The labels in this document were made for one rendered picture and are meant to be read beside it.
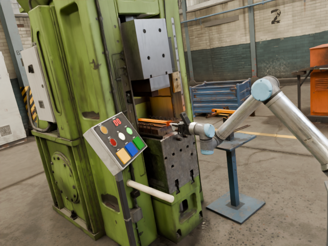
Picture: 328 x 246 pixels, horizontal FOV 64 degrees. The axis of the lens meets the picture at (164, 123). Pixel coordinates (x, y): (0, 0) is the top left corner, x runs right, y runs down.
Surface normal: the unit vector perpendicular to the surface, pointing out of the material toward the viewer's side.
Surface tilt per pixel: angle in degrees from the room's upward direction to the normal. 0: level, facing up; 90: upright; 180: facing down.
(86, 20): 89
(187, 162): 90
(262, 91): 84
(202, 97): 89
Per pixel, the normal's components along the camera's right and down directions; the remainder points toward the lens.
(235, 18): -0.66, 0.29
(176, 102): 0.71, 0.07
